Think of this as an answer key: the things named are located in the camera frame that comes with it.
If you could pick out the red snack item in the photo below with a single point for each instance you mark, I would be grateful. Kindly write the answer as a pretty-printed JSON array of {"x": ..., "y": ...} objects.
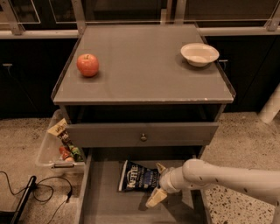
[{"x": 66, "y": 154}]

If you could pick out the grey cabinet with glass top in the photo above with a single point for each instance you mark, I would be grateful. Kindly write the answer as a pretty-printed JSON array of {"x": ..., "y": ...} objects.
[{"x": 140, "y": 65}]

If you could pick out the black flat device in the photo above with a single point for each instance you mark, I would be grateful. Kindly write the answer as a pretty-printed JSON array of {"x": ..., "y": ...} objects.
[{"x": 14, "y": 216}]

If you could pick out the round metal drawer knob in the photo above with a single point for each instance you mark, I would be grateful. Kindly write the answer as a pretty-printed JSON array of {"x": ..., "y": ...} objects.
[{"x": 143, "y": 137}]

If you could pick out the clear plastic storage bin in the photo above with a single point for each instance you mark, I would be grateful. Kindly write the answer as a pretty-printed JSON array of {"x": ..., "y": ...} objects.
[{"x": 49, "y": 155}]

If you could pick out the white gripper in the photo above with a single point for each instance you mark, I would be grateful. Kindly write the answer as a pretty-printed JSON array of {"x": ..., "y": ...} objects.
[{"x": 164, "y": 179}]

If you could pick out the blue Kettle chip bag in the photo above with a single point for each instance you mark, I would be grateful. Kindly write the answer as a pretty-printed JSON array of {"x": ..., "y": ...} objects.
[{"x": 135, "y": 177}]

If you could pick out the tan snack packet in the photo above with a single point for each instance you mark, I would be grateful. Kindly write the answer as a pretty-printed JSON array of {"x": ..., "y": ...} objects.
[{"x": 59, "y": 129}]

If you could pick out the red apple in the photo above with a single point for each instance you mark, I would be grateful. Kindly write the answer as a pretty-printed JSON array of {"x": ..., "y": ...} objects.
[{"x": 88, "y": 65}]

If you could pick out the grey top drawer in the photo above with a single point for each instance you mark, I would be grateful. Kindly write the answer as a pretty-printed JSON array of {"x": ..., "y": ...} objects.
[{"x": 128, "y": 134}]

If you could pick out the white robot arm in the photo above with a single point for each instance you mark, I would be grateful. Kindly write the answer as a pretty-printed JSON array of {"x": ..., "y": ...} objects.
[{"x": 196, "y": 174}]

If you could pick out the grey open middle drawer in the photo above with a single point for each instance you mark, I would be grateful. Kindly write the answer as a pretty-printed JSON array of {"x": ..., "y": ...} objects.
[{"x": 102, "y": 203}]

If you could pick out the white bowl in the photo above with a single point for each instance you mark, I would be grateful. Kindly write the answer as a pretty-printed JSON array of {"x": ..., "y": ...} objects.
[{"x": 198, "y": 54}]

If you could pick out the metal railing frame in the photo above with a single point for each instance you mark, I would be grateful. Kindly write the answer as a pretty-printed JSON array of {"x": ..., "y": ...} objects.
[{"x": 53, "y": 19}]

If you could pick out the green snack bag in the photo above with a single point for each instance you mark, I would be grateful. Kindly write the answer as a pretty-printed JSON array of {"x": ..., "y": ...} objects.
[{"x": 66, "y": 141}]

